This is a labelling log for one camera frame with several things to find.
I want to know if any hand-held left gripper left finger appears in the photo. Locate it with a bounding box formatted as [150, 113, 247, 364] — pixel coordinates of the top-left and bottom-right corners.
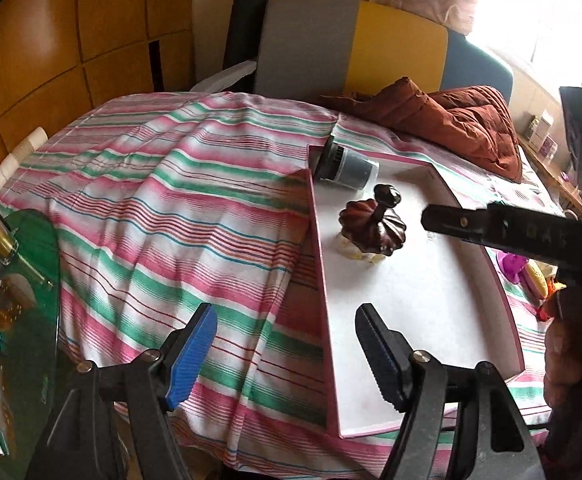
[25, 303, 219, 480]

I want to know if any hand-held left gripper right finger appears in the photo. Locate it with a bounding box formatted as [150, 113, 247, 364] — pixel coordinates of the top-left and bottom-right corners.
[355, 303, 544, 480]

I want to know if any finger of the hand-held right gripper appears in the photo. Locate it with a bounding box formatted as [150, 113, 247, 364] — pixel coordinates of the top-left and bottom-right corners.
[421, 201, 582, 272]

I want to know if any purple round toy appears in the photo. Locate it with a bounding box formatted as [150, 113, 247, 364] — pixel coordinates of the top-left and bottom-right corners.
[496, 252, 529, 283]

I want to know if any white tray with pink rim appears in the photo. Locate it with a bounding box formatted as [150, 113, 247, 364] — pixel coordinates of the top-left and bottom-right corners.
[305, 144, 526, 440]

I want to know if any person's right hand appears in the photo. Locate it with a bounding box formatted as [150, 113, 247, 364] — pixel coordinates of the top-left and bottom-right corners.
[542, 290, 582, 412]

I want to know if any wooden nightstand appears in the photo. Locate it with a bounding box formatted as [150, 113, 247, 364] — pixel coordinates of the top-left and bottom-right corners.
[517, 135, 582, 217]

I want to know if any yellow oval toy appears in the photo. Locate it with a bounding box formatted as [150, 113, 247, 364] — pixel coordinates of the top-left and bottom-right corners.
[521, 260, 557, 296]

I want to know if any white box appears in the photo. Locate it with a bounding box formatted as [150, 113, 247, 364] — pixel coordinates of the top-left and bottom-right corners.
[530, 110, 555, 145]

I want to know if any brown quilt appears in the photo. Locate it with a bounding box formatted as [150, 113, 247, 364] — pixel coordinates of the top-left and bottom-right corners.
[318, 76, 523, 184]

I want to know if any brown pumpkin-shaped lid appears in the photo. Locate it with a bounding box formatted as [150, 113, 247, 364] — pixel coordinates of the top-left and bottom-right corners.
[335, 184, 408, 265]

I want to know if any striped bed sheet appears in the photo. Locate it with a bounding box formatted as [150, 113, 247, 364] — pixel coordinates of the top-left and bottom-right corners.
[0, 91, 559, 476]

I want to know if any window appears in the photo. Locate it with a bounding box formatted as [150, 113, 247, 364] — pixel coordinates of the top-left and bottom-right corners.
[471, 0, 582, 92]

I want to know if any green glass table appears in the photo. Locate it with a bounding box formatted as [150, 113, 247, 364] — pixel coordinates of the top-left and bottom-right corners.
[0, 207, 62, 457]

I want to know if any black cylindrical jar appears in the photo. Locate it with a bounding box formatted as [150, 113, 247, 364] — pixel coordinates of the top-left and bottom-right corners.
[312, 135, 380, 190]

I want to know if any stack of paper cups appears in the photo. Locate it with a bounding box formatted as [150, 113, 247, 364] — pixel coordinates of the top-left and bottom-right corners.
[0, 127, 49, 196]

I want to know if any grey yellow blue headboard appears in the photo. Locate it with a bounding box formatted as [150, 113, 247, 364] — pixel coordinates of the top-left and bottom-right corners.
[253, 0, 514, 103]

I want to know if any wooden wardrobe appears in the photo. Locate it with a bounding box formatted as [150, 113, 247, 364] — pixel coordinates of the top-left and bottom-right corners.
[0, 0, 197, 181]

